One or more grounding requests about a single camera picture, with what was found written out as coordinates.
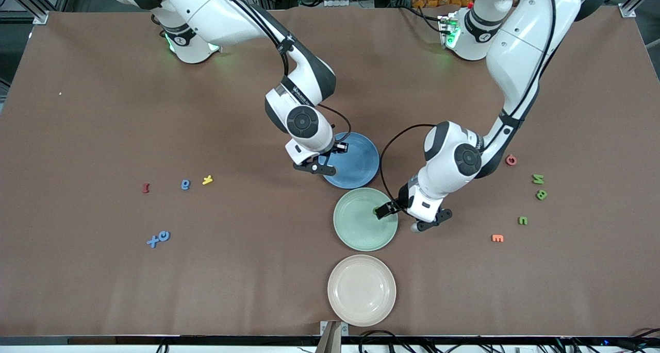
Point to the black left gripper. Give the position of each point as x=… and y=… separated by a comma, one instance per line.
x=396, y=205

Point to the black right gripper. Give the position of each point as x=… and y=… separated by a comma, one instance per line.
x=334, y=148

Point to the green foam letter N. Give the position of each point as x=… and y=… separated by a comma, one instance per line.
x=538, y=179

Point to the blue foam letter x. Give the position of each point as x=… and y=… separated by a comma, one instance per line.
x=153, y=241

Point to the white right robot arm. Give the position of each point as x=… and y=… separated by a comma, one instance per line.
x=309, y=131

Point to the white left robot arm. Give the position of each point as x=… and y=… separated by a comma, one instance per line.
x=521, y=38

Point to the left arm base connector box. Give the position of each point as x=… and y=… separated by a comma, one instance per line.
x=448, y=31

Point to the blue plate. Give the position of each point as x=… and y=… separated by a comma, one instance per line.
x=361, y=162

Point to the green plate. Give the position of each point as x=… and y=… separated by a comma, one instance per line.
x=361, y=229

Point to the beige plate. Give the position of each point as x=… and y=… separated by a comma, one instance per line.
x=361, y=291

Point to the orange foam letter E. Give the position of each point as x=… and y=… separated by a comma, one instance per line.
x=497, y=238

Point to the red foam letter o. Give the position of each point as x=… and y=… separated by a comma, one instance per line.
x=506, y=161

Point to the yellow foam letter k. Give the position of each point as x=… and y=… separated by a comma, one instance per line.
x=207, y=180

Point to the metal mount bracket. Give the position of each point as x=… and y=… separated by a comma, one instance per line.
x=330, y=337

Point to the black table edge rail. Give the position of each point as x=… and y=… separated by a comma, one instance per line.
x=154, y=340

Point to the aluminium frame post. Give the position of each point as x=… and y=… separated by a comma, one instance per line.
x=628, y=9
x=31, y=5

